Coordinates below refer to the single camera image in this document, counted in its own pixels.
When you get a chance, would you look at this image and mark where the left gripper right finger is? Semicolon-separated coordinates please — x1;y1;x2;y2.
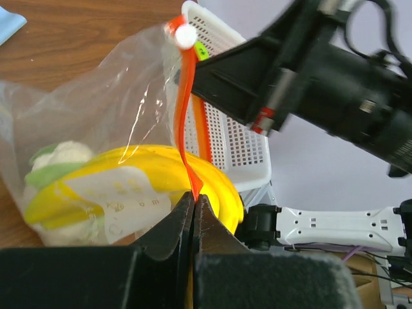
192;195;362;309

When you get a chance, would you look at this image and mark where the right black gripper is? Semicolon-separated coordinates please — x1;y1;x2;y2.
192;1;411;177

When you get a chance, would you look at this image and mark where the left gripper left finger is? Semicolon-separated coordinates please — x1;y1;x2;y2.
1;192;194;308

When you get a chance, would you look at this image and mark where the clear zip top bag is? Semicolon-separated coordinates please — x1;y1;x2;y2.
0;15;245;247

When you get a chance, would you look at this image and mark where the toy cabbage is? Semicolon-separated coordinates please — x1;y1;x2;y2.
22;141;108;246

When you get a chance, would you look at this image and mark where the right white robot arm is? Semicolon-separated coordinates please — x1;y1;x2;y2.
192;1;411;256

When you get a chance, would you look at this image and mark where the green apple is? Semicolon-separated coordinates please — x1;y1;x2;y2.
194;41;209;61

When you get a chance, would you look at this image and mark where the white perforated plastic basket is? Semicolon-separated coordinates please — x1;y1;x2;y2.
182;1;272;196

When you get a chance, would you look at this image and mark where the blue checked placemat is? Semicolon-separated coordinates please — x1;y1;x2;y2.
0;7;27;45

